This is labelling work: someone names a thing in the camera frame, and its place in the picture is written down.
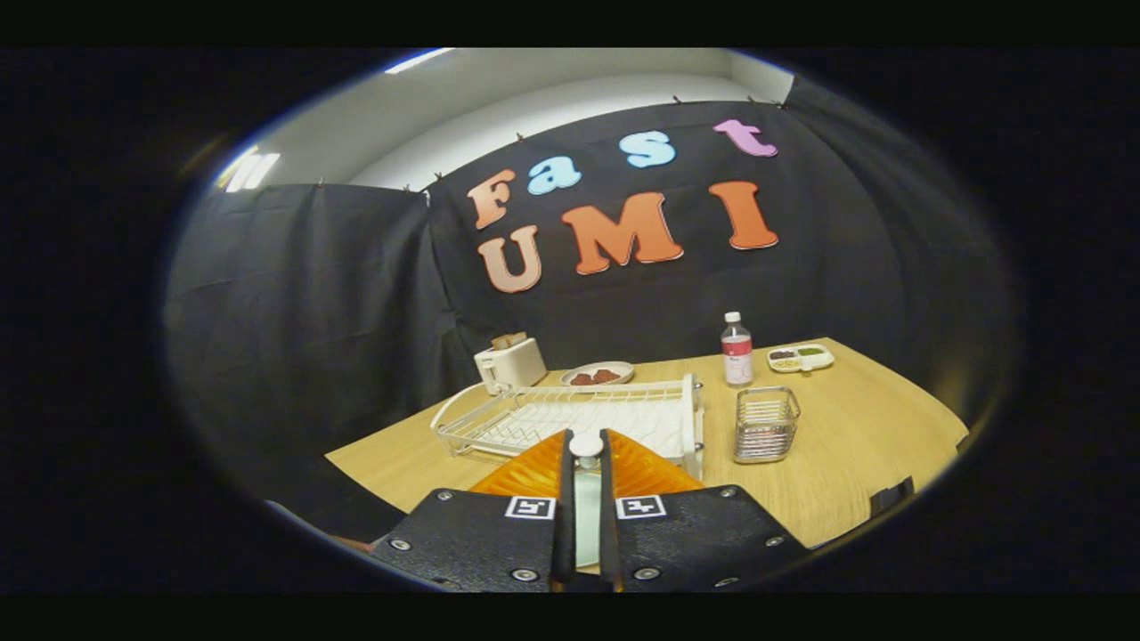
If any white sectioned snack dish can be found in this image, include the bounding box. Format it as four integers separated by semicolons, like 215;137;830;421
767;344;836;373

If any small white oval plate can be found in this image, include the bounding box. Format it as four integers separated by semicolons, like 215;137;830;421
560;361;636;387

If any black backdrop cloth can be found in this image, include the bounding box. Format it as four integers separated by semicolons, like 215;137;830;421
163;76;1021;544

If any metal wire basket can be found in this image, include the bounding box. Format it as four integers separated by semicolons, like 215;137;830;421
733;385;802;465

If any ceiling light strip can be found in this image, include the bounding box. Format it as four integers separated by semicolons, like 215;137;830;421
223;151;281;193
385;49;453;75

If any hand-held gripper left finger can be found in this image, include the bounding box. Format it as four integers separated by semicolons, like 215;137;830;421
369;429;577;594

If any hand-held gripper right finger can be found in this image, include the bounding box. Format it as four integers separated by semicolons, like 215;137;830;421
598;427;812;594

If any pale green plate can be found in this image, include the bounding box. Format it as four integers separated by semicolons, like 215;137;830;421
574;468;603;571

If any dark rectangular object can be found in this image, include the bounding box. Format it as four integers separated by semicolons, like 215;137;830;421
868;476;916;517

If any white wire dish rack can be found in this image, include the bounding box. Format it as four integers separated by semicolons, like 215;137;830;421
430;374;706;482

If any white toaster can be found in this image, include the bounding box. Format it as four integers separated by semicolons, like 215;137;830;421
474;338;549;395

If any clear plastic water bottle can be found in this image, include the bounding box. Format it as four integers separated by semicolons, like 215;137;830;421
720;312;755;387

